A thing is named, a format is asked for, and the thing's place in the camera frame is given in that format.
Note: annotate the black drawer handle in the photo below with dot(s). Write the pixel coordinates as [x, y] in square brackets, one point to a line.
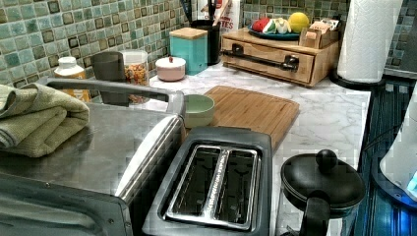
[290, 62]

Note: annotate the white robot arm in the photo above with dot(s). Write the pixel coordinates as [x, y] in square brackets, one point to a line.
[399, 165]

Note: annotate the wooden drawer box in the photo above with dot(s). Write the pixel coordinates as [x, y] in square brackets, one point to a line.
[314, 64]

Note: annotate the bamboo cutting board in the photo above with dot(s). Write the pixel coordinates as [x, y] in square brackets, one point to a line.
[257, 111]

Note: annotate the pink lidded sugar bowl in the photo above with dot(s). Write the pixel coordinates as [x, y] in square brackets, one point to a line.
[170, 69]

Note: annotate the black two-slot toaster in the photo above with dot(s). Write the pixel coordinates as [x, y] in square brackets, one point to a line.
[218, 184]

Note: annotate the teal canister with wooden lid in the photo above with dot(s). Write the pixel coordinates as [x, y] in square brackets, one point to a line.
[192, 46]

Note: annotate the black utensil holder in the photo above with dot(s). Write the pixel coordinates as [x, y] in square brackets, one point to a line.
[213, 38]

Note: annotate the clear jar with snacks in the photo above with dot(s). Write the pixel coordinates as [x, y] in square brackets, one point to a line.
[136, 67]

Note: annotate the oats box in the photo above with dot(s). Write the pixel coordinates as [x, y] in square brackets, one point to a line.
[228, 12]

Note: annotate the blue plate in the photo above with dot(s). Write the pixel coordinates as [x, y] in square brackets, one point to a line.
[274, 36]

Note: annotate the toy watermelon slice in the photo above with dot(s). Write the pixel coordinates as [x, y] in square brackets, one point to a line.
[260, 25]

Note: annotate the dark grey cup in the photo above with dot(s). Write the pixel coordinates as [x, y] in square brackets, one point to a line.
[109, 66]

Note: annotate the white toy garlic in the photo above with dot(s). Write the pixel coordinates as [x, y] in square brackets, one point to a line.
[282, 26]

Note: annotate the black lidded kettle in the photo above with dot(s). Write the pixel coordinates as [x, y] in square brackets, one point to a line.
[322, 187]

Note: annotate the yellow toy lemon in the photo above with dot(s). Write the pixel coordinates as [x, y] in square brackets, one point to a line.
[298, 21]

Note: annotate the stainless steel toaster oven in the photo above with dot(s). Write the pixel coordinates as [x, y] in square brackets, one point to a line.
[101, 181]

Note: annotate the wooden tea bag holder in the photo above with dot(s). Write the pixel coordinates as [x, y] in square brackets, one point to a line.
[320, 34]

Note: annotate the white-capped spice bottle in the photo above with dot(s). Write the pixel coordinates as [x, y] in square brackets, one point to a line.
[69, 69]

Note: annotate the folded green towel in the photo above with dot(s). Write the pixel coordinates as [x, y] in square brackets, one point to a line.
[36, 119]

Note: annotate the paper towel roll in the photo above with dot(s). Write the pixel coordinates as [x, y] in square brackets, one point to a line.
[366, 41]

